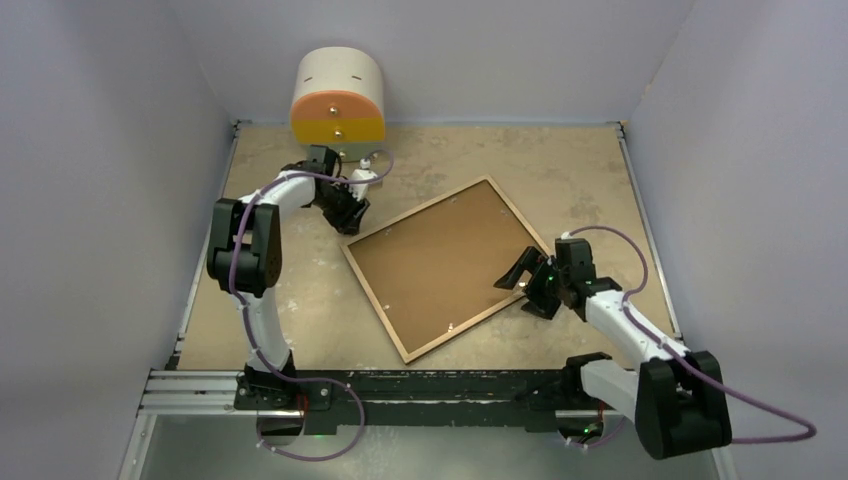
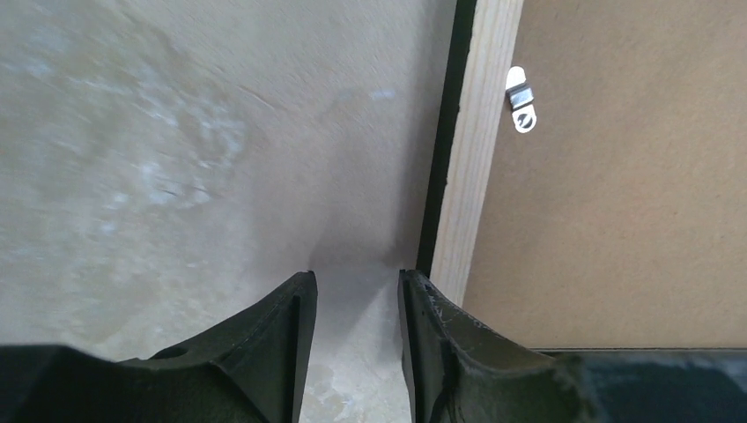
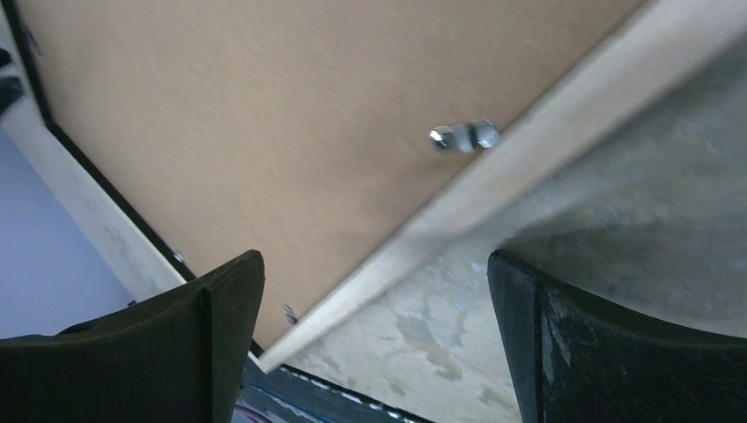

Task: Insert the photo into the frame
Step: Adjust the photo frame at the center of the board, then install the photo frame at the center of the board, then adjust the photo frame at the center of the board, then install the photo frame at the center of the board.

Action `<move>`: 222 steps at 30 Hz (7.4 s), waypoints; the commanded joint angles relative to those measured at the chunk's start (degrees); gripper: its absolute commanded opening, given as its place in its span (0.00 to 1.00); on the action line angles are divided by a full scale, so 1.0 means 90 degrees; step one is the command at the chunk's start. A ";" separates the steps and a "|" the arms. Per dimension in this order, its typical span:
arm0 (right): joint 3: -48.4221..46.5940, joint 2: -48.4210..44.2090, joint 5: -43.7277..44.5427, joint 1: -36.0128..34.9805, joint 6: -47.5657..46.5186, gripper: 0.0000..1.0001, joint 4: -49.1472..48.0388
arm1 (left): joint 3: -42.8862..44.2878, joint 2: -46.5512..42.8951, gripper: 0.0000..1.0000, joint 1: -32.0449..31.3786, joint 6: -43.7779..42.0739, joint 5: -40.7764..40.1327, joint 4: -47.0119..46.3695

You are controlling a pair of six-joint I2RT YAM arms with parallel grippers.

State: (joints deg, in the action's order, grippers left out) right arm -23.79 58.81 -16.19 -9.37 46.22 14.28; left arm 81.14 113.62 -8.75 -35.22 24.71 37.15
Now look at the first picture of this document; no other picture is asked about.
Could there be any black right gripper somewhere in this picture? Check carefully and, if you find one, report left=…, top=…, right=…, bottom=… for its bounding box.
left=494, top=247, right=569, bottom=321

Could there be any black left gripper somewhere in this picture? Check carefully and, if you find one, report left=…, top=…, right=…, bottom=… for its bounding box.
left=313, top=181, right=370, bottom=236

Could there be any wooden picture frame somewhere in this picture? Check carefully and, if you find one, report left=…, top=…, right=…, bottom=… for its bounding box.
left=339, top=174, right=552, bottom=366

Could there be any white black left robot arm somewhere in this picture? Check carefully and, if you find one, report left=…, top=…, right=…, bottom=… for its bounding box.
left=206, top=145, right=383, bottom=409

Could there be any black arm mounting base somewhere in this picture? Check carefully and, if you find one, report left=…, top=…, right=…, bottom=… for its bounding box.
left=233, top=369, right=618, bottom=436

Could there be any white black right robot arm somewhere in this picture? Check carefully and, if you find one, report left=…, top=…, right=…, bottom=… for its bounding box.
left=494, top=238, right=732, bottom=459

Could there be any round pastel drawer cabinet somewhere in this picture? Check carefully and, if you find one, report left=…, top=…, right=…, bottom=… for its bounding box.
left=289, top=46, right=386, bottom=163

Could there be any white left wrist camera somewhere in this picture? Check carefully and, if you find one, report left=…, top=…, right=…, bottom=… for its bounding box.
left=348, top=168, right=378, bottom=202

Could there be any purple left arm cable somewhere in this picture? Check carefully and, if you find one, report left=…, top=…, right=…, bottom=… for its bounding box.
left=227, top=148, right=395, bottom=463

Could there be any aluminium rail frame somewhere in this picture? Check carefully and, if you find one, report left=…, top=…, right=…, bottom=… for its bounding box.
left=141, top=126, right=732, bottom=462

